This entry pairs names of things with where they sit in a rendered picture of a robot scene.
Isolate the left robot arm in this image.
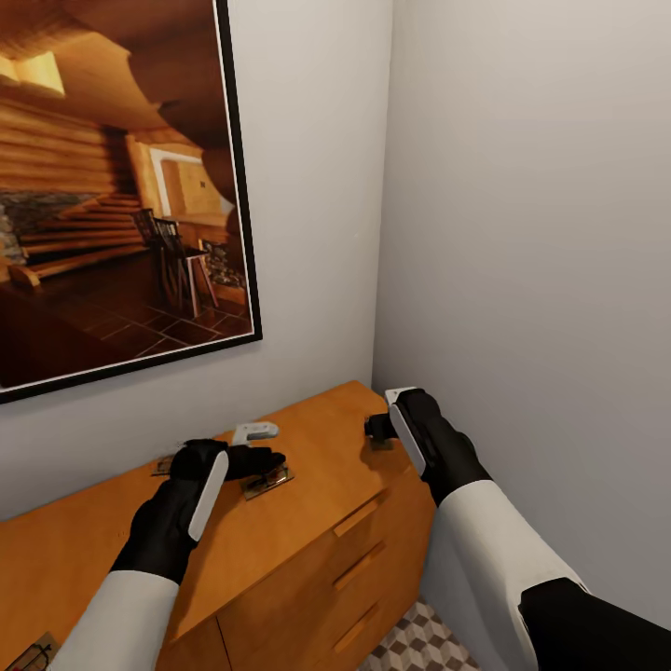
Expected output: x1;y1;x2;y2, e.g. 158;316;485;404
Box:
46;422;286;671

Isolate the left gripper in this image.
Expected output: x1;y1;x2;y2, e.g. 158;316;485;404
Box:
234;446;286;479

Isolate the mousetrap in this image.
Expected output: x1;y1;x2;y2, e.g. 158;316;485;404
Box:
5;631;61;671
369;436;394;451
240;461;294;501
151;454;174;477

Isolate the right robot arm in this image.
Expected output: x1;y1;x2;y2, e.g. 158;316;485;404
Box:
364;388;671;671

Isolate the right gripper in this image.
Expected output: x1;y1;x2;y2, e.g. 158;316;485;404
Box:
364;413;399;440

